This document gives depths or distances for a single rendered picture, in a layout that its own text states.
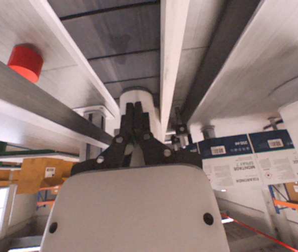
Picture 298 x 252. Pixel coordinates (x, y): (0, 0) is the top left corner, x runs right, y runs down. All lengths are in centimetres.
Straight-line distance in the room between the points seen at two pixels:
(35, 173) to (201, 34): 187
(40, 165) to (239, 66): 186
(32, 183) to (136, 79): 180
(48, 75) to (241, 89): 32
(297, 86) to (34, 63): 38
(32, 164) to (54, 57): 175
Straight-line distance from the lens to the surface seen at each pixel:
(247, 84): 25
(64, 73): 26
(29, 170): 195
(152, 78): 17
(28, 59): 23
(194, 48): 22
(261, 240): 624
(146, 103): 17
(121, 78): 17
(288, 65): 25
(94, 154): 33
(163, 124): 23
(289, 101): 30
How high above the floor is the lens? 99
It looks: 19 degrees down
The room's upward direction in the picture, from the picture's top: 175 degrees clockwise
